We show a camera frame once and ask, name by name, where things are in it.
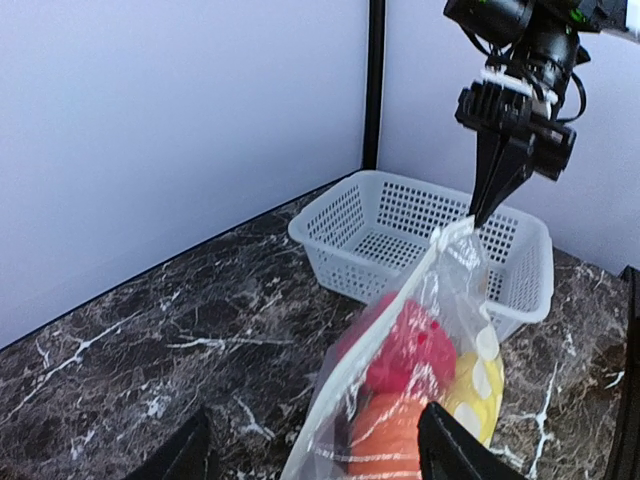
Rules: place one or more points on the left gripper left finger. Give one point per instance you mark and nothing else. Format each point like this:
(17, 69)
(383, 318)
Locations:
(187, 454)

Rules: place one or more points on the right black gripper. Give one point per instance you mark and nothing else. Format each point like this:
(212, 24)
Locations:
(512, 142)

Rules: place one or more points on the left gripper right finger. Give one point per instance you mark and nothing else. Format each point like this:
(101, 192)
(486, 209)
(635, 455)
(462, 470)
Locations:
(448, 451)

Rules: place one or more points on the orange pumpkin toy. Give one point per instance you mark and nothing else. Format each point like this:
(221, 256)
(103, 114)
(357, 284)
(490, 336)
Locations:
(384, 438)

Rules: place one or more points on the yellow corn toy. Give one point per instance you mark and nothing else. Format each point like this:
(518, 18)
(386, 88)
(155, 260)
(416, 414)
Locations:
(475, 395)

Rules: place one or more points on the red bell pepper toy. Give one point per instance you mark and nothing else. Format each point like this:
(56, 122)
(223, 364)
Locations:
(417, 358)

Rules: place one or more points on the clear polka dot zip bag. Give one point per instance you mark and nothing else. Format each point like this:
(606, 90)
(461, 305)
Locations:
(450, 280)

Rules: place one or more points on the white plastic perforated basket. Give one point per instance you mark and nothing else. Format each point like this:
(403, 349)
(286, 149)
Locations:
(368, 228)

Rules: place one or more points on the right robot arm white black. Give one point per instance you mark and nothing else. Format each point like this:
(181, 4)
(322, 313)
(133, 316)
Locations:
(531, 49)

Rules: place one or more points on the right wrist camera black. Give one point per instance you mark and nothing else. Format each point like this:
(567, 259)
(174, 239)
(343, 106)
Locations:
(541, 76)

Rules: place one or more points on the black front rail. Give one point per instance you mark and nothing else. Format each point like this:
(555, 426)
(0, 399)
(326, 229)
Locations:
(623, 463)

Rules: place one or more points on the right black frame post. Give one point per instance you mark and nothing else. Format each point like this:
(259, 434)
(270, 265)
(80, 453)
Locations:
(374, 84)

